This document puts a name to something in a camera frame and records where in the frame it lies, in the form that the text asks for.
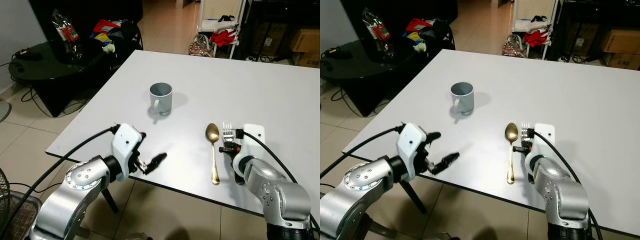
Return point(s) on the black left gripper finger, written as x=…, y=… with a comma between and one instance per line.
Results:
x=157, y=161
x=433, y=136
x=446, y=162
x=140, y=136

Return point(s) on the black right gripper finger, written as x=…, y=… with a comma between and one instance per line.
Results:
x=226, y=148
x=519, y=148

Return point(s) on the silver fork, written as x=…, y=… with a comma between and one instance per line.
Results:
x=228, y=131
x=525, y=131

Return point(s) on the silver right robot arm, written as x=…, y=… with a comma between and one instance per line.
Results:
x=275, y=190
x=560, y=195

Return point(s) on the gold spoon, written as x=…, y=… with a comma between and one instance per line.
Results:
x=212, y=132
x=511, y=132

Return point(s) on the black table leg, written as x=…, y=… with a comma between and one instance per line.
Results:
x=412, y=196
x=109, y=200

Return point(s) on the grey mug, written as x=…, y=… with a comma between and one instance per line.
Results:
x=464, y=102
x=162, y=102

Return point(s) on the black round glass table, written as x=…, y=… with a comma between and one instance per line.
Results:
x=360, y=67
x=50, y=70

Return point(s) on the black bag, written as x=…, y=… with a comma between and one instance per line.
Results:
x=440, y=34
x=127, y=35

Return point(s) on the patterned bag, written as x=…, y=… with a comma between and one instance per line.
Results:
x=199, y=46
x=512, y=46

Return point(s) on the red clothes pile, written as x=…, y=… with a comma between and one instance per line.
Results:
x=536, y=37
x=223, y=37

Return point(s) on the printed cardboard box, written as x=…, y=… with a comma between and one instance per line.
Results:
x=622, y=61
x=309, y=60

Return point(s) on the clear snack bag red label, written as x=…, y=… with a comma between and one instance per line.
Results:
x=67, y=32
x=380, y=32

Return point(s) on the black power adapter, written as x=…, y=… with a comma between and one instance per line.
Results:
x=27, y=55
x=339, y=52

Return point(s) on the brown cardboard box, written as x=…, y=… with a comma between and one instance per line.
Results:
x=306, y=40
x=621, y=41

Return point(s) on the black cabinet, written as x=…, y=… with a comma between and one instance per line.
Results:
x=90, y=7
x=410, y=6

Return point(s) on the white rack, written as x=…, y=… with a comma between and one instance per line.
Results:
x=520, y=12
x=206, y=15

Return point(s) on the dark shelf unit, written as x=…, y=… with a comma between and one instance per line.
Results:
x=270, y=12
x=585, y=12

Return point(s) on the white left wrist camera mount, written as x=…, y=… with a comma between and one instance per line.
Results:
x=125, y=142
x=412, y=145

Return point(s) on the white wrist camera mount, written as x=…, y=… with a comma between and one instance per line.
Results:
x=252, y=142
x=412, y=145
x=125, y=142
x=545, y=140

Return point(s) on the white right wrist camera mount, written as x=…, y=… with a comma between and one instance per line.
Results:
x=252, y=142
x=545, y=140

